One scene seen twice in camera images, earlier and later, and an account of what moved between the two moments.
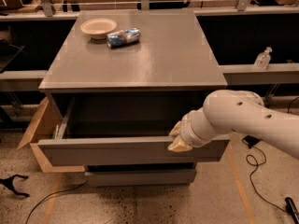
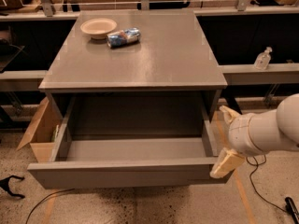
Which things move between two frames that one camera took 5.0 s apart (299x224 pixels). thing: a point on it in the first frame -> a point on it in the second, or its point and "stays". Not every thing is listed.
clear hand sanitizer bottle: (263, 59) stays
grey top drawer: (102, 130) -> (88, 161)
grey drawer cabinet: (121, 82) stays
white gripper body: (187, 131) -> (239, 134)
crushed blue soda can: (124, 36) stays
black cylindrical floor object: (291, 209) stays
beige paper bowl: (98, 27) stays
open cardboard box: (43, 127) stays
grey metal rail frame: (236, 75) stays
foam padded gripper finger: (177, 130) -> (229, 114)
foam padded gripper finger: (177, 145) -> (226, 161)
